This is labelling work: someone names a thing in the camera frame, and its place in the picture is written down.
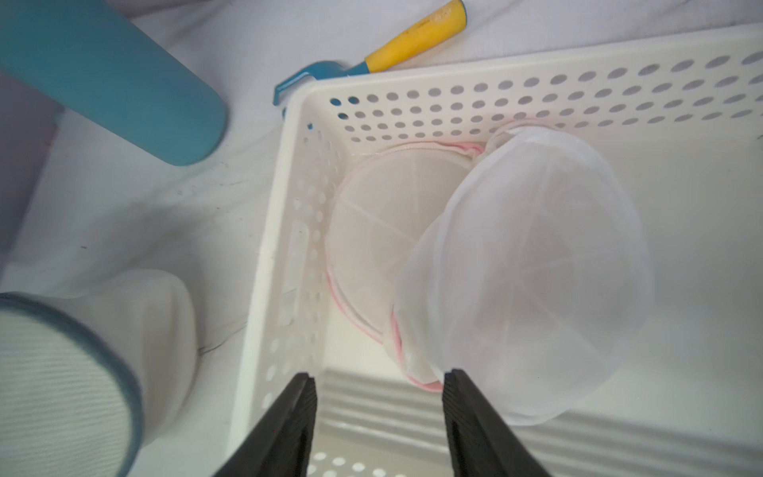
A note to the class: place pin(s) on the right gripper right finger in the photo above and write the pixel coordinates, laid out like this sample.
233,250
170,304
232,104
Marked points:
480,443

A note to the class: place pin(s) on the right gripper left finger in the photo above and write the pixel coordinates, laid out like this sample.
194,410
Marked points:
280,444

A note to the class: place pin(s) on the pink trimmed laundry bag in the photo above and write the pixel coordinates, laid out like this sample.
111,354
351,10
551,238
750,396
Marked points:
378,215

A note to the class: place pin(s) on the white plastic basket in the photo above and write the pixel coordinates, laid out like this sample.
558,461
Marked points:
679,121

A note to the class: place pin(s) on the blue yellow garden fork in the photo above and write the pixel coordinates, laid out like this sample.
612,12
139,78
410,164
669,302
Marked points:
428,33

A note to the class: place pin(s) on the teal vase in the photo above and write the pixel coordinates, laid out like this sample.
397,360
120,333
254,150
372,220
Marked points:
89,58

